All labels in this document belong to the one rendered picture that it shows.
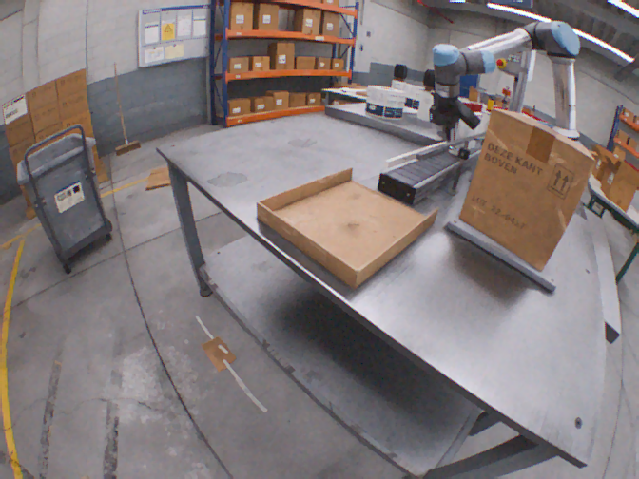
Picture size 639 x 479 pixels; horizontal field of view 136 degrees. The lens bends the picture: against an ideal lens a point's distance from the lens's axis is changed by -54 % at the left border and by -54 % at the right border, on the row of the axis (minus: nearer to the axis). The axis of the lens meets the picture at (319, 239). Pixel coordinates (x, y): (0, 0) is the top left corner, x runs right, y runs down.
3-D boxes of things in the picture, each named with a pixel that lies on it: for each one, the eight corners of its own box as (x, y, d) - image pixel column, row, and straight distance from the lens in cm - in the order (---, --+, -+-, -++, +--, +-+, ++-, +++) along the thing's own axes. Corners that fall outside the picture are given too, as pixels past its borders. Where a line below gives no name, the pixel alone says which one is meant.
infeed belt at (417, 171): (495, 135, 227) (496, 130, 227) (505, 139, 226) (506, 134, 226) (381, 186, 73) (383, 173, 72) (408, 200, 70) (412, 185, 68)
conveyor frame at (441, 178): (493, 136, 228) (495, 130, 227) (506, 141, 226) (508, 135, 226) (376, 188, 74) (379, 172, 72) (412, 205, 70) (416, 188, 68)
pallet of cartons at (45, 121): (103, 163, 438) (87, 70, 424) (108, 180, 359) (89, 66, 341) (35, 197, 451) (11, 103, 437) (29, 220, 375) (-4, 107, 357)
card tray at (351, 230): (350, 180, 77) (351, 166, 75) (434, 222, 66) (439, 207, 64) (257, 218, 58) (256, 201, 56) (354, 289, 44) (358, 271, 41)
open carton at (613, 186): (591, 182, 308) (604, 147, 306) (627, 206, 325) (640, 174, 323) (598, 193, 271) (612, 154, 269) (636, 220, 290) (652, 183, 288)
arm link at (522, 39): (532, 20, 129) (435, 50, 104) (548, 19, 121) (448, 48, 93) (542, 47, 130) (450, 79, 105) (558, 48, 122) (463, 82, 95)
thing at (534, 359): (412, 106, 261) (412, 105, 261) (571, 176, 238) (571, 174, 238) (156, 151, 120) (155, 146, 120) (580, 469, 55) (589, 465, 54)
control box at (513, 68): (508, 74, 163) (513, 43, 165) (532, 82, 152) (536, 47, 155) (495, 68, 156) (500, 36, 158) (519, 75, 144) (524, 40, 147)
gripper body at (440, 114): (438, 112, 101) (437, 83, 94) (461, 121, 98) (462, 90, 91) (429, 124, 95) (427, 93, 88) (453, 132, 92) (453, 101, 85)
